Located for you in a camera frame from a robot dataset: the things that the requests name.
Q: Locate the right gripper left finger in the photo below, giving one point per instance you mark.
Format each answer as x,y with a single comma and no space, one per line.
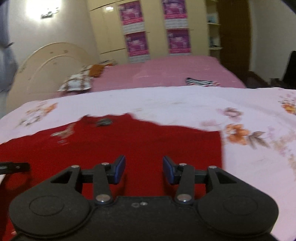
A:
100,176

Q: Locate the brown white patterned pillow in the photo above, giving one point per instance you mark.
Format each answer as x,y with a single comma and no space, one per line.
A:
78,82

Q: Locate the black chair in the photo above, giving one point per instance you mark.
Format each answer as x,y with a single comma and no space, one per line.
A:
289,78

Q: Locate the cream open shelf unit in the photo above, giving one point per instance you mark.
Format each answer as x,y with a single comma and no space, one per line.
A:
213,24

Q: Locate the cream curved headboard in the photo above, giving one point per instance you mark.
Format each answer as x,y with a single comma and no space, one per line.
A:
43,72

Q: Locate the purple poster lower left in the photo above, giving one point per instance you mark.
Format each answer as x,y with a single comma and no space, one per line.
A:
136,44

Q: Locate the orange brown cushion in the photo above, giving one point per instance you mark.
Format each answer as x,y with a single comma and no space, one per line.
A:
97,69

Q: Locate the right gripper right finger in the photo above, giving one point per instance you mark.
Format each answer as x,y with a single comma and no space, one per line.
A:
185,176

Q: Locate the purple poster lower right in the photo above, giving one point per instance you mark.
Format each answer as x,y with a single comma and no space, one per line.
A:
179,41

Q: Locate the black white striped garment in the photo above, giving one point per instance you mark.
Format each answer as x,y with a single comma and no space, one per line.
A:
204,83

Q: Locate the cream wardrobe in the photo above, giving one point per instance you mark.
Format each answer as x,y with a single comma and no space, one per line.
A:
110,39

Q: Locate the brown wooden door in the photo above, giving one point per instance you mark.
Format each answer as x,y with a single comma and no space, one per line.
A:
235,36

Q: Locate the wall lamp fixture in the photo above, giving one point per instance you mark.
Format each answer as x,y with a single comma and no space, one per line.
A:
49,13

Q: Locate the grey curtain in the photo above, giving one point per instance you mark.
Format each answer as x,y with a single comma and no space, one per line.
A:
9,64

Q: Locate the white floral bedsheet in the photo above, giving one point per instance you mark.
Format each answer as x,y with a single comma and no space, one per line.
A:
257,127

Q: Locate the pink bedspread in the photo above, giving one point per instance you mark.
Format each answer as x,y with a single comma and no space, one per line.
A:
166,71

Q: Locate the purple poster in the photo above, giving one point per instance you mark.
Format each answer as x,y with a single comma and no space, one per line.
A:
131,13
174,9
136,44
179,41

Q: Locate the red knit sweater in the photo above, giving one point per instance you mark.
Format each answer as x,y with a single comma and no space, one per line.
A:
83,143

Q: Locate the purple poster upper left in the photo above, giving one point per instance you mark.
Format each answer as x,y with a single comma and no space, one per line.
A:
131,13

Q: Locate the purple poster upper right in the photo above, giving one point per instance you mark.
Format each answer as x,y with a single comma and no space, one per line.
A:
174,9

